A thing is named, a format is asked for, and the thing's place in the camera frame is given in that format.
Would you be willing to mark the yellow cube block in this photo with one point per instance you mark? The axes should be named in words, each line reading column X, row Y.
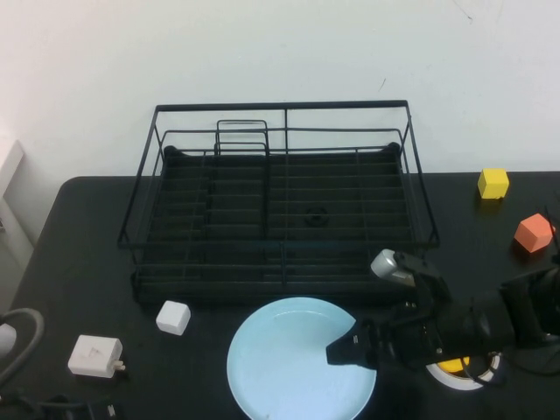
column 493, row 186

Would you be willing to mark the light blue round plate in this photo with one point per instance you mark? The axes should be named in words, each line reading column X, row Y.
column 284, row 372

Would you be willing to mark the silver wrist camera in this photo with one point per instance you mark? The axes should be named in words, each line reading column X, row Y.
column 389, row 269

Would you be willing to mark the white power adapter plug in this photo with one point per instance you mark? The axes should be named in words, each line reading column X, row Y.
column 94, row 355

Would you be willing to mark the white furniture panel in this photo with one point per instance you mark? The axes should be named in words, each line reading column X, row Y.
column 13, row 184

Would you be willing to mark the white double-sided tape roll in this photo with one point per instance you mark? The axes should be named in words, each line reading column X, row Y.
column 455, row 384

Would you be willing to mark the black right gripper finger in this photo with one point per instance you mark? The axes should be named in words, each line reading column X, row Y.
column 350, row 352

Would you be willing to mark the orange cube block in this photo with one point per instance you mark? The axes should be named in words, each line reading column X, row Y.
column 531, row 234

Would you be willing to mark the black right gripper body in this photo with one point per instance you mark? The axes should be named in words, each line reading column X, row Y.
column 407, row 341

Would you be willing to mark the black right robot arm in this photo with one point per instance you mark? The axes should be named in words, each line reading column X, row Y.
column 481, row 324

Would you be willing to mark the yellow rubber duck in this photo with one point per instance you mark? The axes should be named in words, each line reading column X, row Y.
column 452, row 365

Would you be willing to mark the small white cube block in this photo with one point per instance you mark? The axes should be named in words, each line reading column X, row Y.
column 172, row 318

